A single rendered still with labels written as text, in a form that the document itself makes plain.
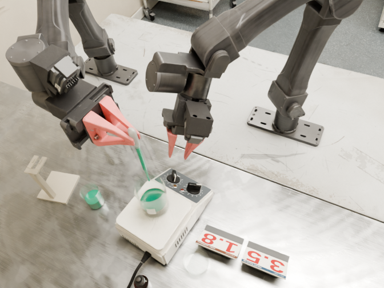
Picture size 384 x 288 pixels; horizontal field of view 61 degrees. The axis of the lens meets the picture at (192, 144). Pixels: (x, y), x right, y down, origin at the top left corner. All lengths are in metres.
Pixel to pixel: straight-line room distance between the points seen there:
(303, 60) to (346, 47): 2.09
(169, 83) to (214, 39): 0.11
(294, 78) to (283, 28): 2.16
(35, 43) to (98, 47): 0.47
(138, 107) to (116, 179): 0.25
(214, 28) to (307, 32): 0.21
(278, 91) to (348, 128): 0.26
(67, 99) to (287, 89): 0.48
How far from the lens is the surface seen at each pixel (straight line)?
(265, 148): 0.88
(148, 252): 0.71
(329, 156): 0.90
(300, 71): 0.76
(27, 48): 0.55
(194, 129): 0.58
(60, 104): 0.53
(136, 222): 0.69
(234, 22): 0.60
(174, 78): 0.60
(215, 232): 0.75
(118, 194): 0.83
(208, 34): 0.60
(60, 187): 0.88
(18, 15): 2.18
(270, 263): 0.72
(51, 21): 0.68
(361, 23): 3.13
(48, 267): 0.82
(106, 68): 1.10
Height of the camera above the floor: 1.60
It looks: 53 degrees down
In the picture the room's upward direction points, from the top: 6 degrees counter-clockwise
